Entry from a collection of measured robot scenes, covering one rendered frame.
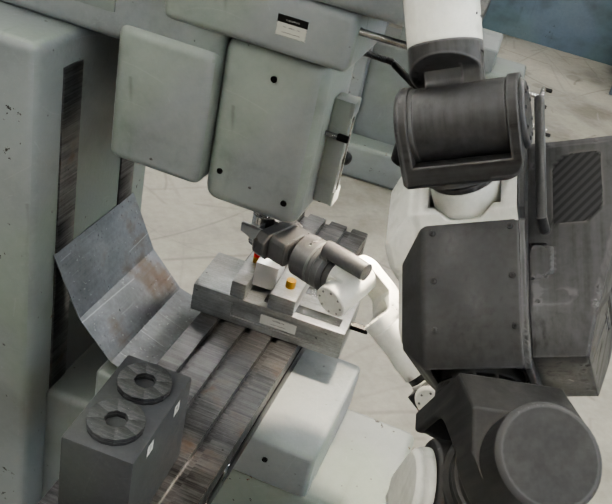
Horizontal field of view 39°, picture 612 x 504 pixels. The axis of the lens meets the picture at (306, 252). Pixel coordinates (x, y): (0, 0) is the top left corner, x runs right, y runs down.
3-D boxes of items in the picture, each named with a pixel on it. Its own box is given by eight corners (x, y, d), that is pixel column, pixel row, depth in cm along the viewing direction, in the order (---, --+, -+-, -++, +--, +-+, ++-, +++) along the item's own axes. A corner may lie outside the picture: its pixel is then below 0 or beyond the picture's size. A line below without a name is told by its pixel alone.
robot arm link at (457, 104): (500, 29, 96) (509, 151, 97) (510, 42, 105) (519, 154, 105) (399, 45, 101) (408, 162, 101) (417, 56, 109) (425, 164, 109)
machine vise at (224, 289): (354, 323, 200) (365, 284, 194) (338, 360, 187) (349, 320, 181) (214, 275, 205) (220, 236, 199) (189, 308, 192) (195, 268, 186)
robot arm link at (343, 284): (333, 267, 170) (378, 295, 164) (296, 297, 164) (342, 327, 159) (335, 224, 162) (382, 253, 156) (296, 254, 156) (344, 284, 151)
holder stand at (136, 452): (180, 455, 155) (193, 371, 145) (123, 546, 137) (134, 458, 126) (119, 432, 157) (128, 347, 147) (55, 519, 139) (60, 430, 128)
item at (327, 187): (337, 198, 165) (362, 97, 154) (331, 207, 162) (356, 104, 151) (318, 191, 166) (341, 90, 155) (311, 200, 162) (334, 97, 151)
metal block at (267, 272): (282, 278, 194) (287, 256, 191) (274, 291, 189) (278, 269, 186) (261, 271, 195) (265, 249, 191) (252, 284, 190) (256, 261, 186)
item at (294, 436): (351, 402, 207) (362, 364, 200) (303, 502, 178) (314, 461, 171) (165, 329, 216) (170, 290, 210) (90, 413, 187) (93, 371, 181)
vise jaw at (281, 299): (311, 282, 198) (315, 268, 196) (292, 317, 185) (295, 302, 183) (287, 274, 198) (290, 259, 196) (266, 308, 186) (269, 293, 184)
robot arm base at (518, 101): (535, 202, 101) (538, 143, 109) (520, 110, 93) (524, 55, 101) (409, 213, 106) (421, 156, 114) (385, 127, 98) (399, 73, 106)
